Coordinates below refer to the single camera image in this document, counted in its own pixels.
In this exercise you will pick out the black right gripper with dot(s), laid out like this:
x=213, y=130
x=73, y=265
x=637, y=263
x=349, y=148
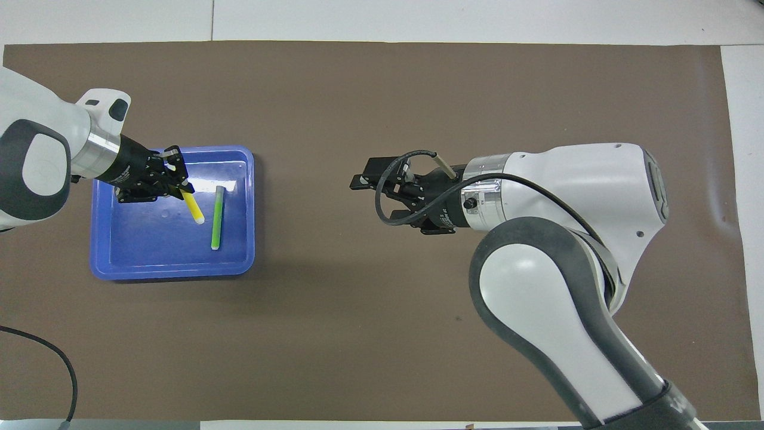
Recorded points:
x=444, y=203

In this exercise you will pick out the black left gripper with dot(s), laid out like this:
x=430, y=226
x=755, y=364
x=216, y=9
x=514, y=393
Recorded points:
x=134, y=167

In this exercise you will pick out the yellow pen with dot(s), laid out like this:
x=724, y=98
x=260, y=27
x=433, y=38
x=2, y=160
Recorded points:
x=194, y=209

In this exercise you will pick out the green pen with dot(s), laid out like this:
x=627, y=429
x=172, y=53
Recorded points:
x=217, y=221

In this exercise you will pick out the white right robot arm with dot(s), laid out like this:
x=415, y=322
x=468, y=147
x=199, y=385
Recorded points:
x=567, y=179

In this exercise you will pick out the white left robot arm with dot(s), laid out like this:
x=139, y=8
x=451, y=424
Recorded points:
x=36, y=155

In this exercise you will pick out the blue plastic tray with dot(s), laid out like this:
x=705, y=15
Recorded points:
x=149, y=251

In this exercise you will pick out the brown table mat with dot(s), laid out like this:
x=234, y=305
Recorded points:
x=382, y=328

